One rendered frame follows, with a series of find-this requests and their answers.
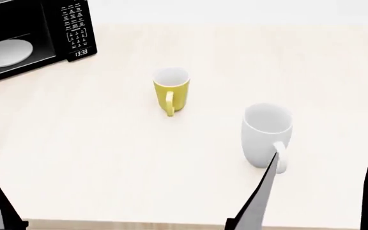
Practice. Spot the white ceramic mug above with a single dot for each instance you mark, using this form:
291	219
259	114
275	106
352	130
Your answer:
260	146

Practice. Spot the white round turntable plate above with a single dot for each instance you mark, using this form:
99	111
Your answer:
5	53

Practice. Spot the yellow mug with white inside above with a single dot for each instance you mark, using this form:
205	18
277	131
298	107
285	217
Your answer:
177	95

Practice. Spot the black microwave oven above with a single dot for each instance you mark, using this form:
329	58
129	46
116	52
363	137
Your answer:
51	28

